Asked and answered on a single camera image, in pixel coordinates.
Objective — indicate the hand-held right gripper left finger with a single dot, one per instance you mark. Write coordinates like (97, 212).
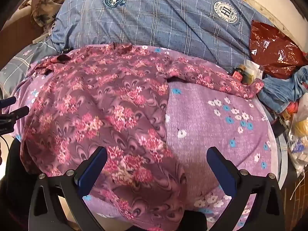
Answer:
(96, 166)

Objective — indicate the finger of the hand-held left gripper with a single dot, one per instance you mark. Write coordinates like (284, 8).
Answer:
(20, 112)
(8, 102)

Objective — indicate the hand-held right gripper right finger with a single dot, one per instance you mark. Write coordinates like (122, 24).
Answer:
(219, 168)

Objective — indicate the pink floral garment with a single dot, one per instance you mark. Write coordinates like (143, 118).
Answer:
(96, 96)

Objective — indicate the dark cloth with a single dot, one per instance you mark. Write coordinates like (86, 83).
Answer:
(13, 163)

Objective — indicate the purple floral blanket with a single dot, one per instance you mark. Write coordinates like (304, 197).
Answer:
(204, 115)

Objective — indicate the white plastic bag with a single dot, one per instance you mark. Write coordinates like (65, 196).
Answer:
(299, 134)

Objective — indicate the dark glass jar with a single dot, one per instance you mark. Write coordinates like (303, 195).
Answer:
(247, 78)

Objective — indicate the small red label bottle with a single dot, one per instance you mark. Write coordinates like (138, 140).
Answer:
(237, 74)

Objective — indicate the blue denim jeans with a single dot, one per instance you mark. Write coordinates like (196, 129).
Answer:
(284, 89)

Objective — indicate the white paper packet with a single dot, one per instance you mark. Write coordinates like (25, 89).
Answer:
(256, 68)

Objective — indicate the brown floral cloth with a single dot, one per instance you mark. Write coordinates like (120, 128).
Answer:
(45, 0)

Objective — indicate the red plastic bag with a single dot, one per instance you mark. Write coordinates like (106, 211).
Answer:
(272, 48)

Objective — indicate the blue plaid quilt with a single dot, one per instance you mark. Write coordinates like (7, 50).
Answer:
(156, 24)

